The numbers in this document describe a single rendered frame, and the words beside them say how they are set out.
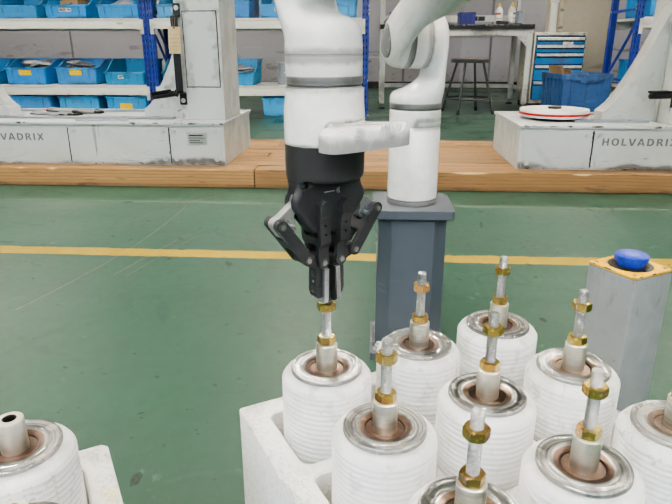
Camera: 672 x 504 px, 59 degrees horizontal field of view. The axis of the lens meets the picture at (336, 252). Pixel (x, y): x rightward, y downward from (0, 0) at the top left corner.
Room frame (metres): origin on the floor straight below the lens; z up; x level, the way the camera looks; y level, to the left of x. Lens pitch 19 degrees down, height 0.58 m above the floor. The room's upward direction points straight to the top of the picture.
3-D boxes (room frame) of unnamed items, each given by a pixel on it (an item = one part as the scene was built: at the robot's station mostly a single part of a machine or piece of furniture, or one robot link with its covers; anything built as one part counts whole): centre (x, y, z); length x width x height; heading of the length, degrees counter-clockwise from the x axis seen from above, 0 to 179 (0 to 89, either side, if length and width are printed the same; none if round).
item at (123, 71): (5.58, 1.80, 0.36); 0.50 x 0.38 x 0.21; 175
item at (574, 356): (0.56, -0.25, 0.26); 0.02 x 0.02 x 0.03
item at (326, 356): (0.56, 0.01, 0.26); 0.02 x 0.02 x 0.03
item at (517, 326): (0.67, -0.20, 0.25); 0.08 x 0.08 x 0.01
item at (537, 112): (2.74, -0.98, 0.29); 0.30 x 0.30 x 0.06
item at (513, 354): (0.67, -0.20, 0.16); 0.10 x 0.10 x 0.18
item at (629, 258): (0.71, -0.37, 0.32); 0.04 x 0.04 x 0.02
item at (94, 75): (5.59, 2.23, 0.36); 0.50 x 0.38 x 0.21; 177
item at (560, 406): (0.56, -0.25, 0.16); 0.10 x 0.10 x 0.18
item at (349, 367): (0.56, 0.01, 0.25); 0.08 x 0.08 x 0.01
